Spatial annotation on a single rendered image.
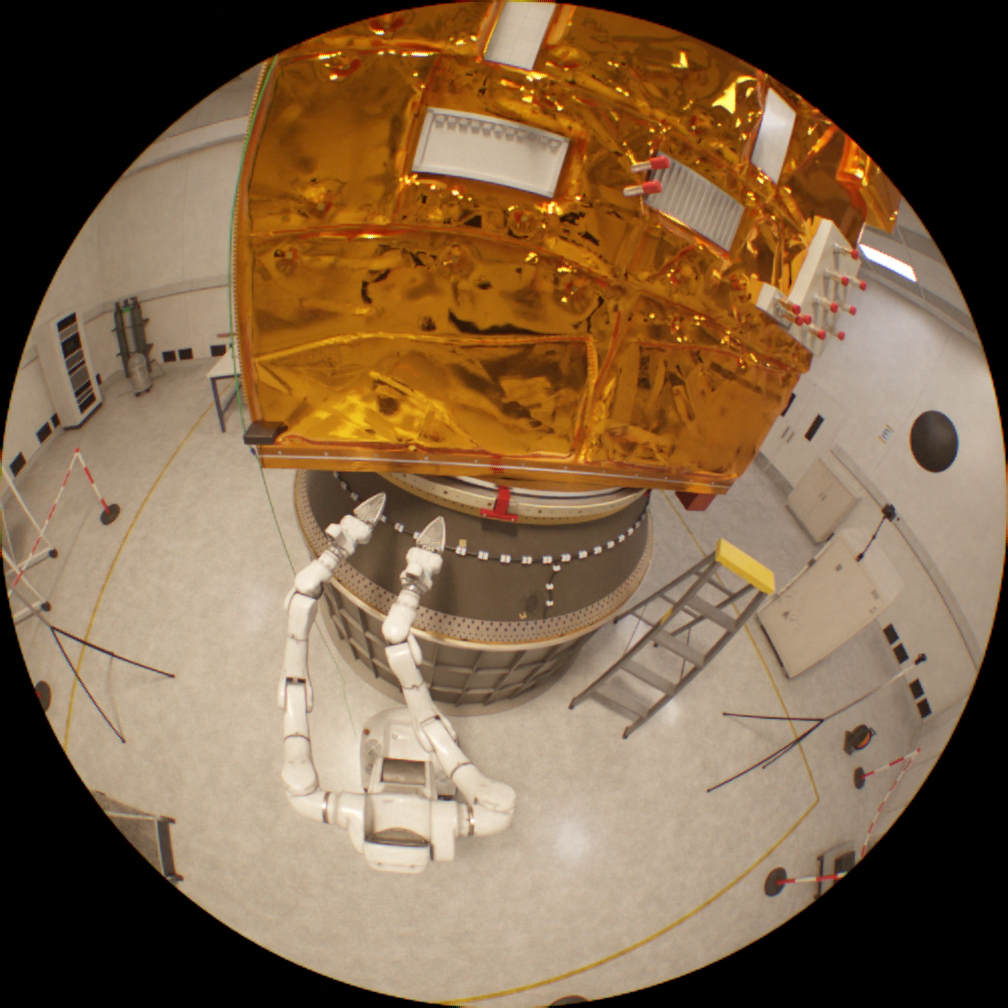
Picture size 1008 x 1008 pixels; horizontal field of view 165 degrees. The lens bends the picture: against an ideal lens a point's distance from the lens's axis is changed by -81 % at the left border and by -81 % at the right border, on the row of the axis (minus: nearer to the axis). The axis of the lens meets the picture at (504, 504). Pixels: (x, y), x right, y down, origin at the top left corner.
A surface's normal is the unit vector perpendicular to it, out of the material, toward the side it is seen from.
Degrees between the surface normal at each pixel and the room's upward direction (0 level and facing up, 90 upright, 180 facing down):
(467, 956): 0
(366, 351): 84
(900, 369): 90
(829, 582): 90
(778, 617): 90
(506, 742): 0
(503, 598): 62
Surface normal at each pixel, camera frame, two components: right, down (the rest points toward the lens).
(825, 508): -0.95, -0.02
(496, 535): 0.10, 0.27
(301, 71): 0.14, 0.70
